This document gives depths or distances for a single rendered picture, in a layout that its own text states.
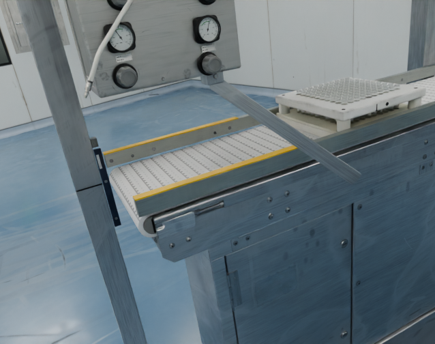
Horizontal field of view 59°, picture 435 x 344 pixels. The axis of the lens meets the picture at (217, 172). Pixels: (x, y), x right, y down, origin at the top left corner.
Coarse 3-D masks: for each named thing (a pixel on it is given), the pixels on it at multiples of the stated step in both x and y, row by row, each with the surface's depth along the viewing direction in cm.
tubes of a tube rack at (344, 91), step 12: (324, 84) 99; (336, 84) 96; (348, 84) 94; (360, 84) 93; (372, 84) 91; (384, 84) 90; (396, 84) 88; (312, 96) 91; (324, 96) 88; (336, 96) 86; (348, 96) 85; (360, 96) 84; (396, 108) 89; (336, 120) 85
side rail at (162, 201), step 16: (400, 112) 84; (416, 112) 84; (432, 112) 86; (352, 128) 78; (368, 128) 79; (384, 128) 81; (400, 128) 84; (320, 144) 75; (336, 144) 77; (352, 144) 79; (272, 160) 71; (288, 160) 73; (304, 160) 74; (224, 176) 67; (240, 176) 69; (256, 176) 70; (176, 192) 64; (192, 192) 66; (208, 192) 67; (144, 208) 62; (160, 208) 64
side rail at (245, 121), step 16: (432, 64) 123; (384, 80) 114; (400, 80) 117; (272, 112) 100; (208, 128) 94; (224, 128) 95; (240, 128) 97; (144, 144) 88; (160, 144) 89; (176, 144) 91; (112, 160) 86; (128, 160) 87
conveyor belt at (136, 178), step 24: (432, 96) 103; (216, 144) 92; (240, 144) 89; (264, 144) 87; (288, 144) 85; (120, 168) 86; (144, 168) 84; (168, 168) 82; (192, 168) 80; (216, 168) 78; (288, 168) 75; (120, 192) 77; (216, 192) 70; (144, 216) 65
